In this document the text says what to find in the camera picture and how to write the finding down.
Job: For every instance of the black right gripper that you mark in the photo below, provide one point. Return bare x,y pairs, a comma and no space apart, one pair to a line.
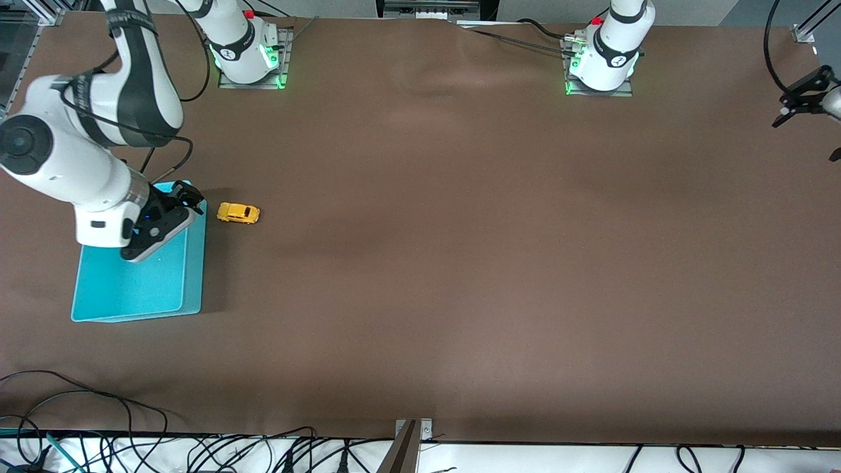
162,199

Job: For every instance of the yellow beetle toy car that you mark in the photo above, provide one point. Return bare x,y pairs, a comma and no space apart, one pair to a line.
238,213

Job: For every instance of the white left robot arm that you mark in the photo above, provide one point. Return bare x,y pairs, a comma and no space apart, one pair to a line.
614,52

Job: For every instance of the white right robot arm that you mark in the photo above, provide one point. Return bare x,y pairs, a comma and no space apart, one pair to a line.
66,164

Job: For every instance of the turquoise plastic bin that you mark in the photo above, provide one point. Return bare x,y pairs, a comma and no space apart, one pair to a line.
151,282

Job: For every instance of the brown table cover sheet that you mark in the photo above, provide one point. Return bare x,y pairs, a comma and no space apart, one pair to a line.
420,263

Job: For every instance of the teal plastic strip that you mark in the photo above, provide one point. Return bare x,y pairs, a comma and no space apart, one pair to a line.
62,452

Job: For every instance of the white power strip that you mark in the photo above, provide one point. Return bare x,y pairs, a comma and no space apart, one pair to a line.
430,6

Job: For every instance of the grey metal bar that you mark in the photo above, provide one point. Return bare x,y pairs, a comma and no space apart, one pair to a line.
402,456

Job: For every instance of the aluminium corner bracket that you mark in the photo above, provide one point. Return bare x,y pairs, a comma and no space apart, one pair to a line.
803,33

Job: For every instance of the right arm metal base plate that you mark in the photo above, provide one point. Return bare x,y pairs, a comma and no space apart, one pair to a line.
286,59

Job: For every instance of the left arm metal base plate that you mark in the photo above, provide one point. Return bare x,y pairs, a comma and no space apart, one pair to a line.
621,92

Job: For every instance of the aluminium frame rail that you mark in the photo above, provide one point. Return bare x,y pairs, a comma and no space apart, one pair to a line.
13,66

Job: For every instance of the small metal bracket plate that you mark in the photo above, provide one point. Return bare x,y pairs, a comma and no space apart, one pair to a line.
426,428

